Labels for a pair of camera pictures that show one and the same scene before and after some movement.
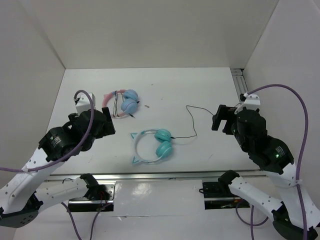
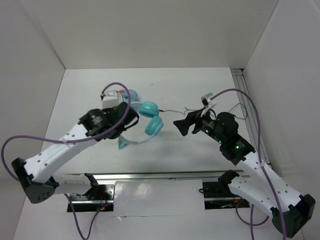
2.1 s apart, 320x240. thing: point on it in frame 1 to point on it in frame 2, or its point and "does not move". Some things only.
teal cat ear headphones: (164, 148) to (154, 125)
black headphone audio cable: (193, 121) to (185, 111)
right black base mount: (218, 195) does not move
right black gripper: (223, 112) to (194, 117)
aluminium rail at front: (152, 176) does not move
